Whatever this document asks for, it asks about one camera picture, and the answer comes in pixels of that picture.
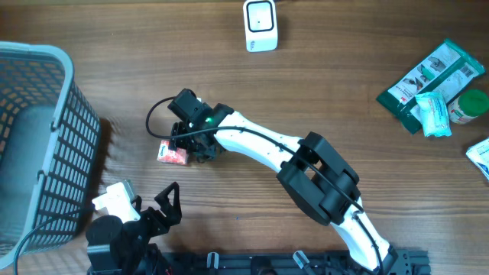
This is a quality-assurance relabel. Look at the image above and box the red tissue pack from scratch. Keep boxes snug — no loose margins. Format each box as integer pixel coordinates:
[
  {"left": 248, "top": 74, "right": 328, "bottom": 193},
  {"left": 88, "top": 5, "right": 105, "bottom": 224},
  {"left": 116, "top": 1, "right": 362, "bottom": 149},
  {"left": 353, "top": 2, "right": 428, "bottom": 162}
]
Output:
[{"left": 157, "top": 140, "right": 189, "bottom": 165}]

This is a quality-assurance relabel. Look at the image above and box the teal white pack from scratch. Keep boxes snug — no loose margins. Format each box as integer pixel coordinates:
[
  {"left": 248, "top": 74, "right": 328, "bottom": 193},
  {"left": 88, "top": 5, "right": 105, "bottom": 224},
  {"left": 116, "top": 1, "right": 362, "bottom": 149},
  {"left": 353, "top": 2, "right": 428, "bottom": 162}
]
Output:
[{"left": 415, "top": 92, "right": 452, "bottom": 138}]

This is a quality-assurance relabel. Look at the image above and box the green 3M gloves package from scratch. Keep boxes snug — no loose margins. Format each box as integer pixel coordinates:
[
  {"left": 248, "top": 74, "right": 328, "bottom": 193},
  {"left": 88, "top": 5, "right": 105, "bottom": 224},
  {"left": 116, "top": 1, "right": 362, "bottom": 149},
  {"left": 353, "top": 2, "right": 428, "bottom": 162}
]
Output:
[{"left": 377, "top": 39, "right": 485, "bottom": 134}]

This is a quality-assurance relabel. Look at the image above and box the green lid jar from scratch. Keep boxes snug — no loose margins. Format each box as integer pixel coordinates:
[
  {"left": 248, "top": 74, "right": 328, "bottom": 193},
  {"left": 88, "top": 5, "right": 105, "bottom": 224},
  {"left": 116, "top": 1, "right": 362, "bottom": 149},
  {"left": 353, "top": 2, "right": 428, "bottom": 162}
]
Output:
[{"left": 448, "top": 89, "right": 488, "bottom": 125}]

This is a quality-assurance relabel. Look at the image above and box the white blue pouch pack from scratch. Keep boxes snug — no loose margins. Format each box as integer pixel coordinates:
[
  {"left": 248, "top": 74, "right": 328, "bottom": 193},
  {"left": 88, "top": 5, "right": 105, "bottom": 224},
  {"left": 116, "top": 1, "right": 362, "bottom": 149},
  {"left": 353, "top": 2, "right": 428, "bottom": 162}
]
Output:
[{"left": 465, "top": 137, "right": 489, "bottom": 180}]

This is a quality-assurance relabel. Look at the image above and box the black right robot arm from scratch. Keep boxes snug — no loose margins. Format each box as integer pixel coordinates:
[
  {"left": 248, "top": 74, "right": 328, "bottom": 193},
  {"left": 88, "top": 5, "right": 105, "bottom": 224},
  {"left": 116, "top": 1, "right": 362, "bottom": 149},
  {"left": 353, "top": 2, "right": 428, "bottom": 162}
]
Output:
[{"left": 168, "top": 89, "right": 397, "bottom": 274}]

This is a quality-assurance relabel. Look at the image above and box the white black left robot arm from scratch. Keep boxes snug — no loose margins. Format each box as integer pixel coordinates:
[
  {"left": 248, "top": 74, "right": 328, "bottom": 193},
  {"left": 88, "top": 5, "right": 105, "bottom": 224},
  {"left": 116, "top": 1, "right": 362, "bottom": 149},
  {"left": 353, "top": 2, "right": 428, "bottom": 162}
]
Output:
[{"left": 86, "top": 180, "right": 182, "bottom": 274}]

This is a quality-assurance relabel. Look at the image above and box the white barcode scanner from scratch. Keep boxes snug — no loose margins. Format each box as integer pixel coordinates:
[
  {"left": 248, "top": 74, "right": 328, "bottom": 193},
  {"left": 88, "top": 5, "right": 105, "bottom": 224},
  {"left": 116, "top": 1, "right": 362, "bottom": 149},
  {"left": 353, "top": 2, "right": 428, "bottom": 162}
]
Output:
[{"left": 242, "top": 0, "right": 278, "bottom": 53}]

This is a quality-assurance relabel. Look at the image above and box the grey plastic mesh basket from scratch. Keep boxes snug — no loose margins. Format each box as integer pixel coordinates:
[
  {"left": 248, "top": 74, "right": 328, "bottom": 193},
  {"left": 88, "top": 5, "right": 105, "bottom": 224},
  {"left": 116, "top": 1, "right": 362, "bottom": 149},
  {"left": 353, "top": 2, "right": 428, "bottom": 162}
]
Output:
[{"left": 1, "top": 41, "right": 102, "bottom": 268}]

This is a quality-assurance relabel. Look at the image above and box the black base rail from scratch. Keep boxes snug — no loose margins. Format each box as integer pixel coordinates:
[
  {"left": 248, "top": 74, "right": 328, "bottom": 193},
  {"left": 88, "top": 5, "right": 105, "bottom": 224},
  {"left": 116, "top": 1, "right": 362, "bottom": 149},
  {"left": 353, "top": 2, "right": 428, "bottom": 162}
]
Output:
[{"left": 164, "top": 250, "right": 432, "bottom": 275}]

